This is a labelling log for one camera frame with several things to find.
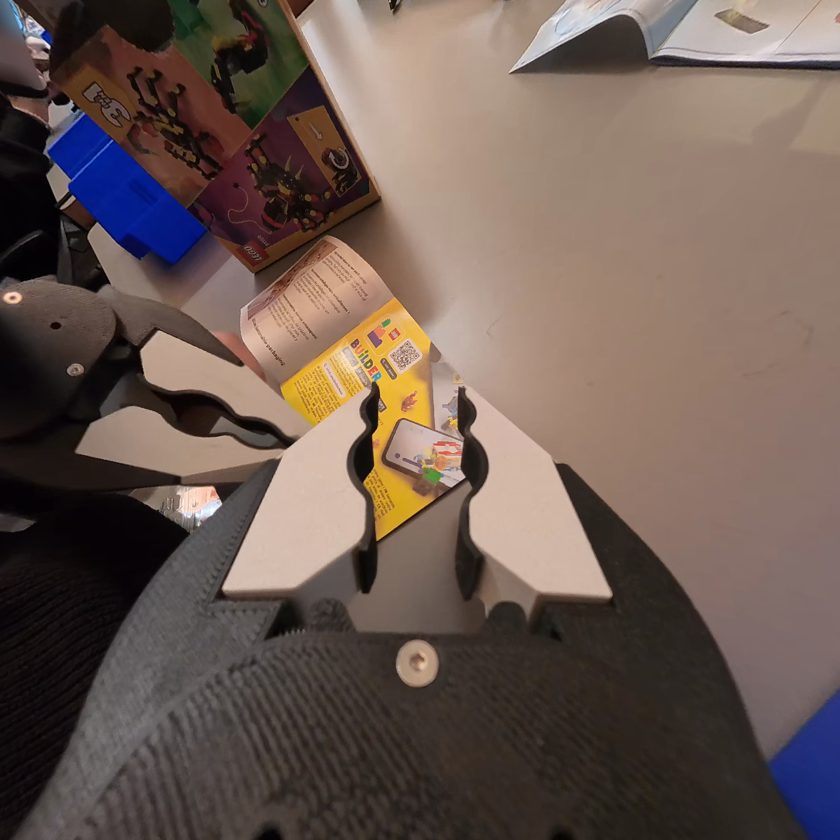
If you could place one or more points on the instruction booklet with yellow back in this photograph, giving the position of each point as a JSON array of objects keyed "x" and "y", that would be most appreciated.
[{"x": 315, "y": 308}]

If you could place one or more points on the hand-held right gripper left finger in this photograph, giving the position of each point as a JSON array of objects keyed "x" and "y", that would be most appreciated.
[{"x": 302, "y": 518}]

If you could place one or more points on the person's left hand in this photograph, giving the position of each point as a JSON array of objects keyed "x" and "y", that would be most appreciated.
[{"x": 239, "y": 354}]

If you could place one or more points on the colourful toy brick set box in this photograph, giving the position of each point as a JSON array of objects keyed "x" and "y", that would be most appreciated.
[{"x": 216, "y": 111}]

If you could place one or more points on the clear plastic parts bag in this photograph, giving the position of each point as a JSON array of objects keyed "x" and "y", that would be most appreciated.
[{"x": 187, "y": 508}]

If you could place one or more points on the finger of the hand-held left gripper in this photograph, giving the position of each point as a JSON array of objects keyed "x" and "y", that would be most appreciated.
[
  {"x": 164, "y": 446},
  {"x": 216, "y": 380}
]

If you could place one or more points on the open light blue instruction booklet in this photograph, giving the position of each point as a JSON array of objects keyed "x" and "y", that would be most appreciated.
[{"x": 722, "y": 33}]

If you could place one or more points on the blue plastic bin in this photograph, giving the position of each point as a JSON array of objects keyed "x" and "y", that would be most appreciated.
[
  {"x": 124, "y": 190},
  {"x": 810, "y": 781}
]

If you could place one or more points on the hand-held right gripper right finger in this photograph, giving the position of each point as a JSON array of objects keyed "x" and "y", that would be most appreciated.
[{"x": 531, "y": 525}]

